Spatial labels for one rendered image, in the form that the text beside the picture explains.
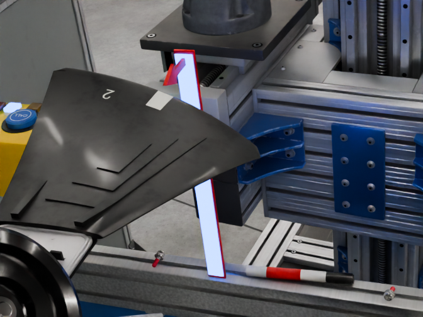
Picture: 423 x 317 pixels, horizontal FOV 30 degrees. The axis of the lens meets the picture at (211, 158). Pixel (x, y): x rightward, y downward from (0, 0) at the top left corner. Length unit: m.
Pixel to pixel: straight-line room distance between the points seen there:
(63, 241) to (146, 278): 0.48
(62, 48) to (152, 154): 1.33
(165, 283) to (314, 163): 0.38
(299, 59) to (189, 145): 0.69
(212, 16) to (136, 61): 2.49
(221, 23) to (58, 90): 0.53
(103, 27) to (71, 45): 2.16
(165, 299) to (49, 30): 1.01
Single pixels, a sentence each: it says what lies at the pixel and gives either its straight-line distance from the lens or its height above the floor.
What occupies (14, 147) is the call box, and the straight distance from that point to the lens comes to 1.02.
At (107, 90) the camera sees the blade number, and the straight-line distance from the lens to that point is 0.80.
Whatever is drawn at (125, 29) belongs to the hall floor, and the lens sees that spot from 4.15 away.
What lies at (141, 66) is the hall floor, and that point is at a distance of 3.70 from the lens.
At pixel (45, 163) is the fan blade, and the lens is 0.72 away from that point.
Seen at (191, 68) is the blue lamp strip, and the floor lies 1.17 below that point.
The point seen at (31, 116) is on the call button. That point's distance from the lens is 1.05.
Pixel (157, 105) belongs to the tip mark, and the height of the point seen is 1.19.
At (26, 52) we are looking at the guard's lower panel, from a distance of 1.89.
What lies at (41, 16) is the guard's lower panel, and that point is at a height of 0.89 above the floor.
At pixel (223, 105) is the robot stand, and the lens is 1.22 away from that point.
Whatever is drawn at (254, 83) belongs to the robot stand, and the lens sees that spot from 1.32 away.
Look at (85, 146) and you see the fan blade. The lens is 0.73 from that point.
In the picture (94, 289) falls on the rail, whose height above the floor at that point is 0.81.
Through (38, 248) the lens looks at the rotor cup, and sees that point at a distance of 0.55.
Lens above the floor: 1.55
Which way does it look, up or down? 32 degrees down
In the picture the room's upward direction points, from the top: 8 degrees counter-clockwise
